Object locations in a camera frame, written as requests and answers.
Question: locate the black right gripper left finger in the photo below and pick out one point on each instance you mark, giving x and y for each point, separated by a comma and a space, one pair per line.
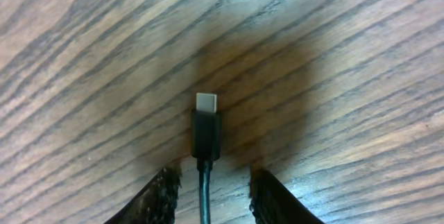
154, 204

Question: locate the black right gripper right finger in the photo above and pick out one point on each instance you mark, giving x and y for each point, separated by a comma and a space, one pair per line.
272, 203

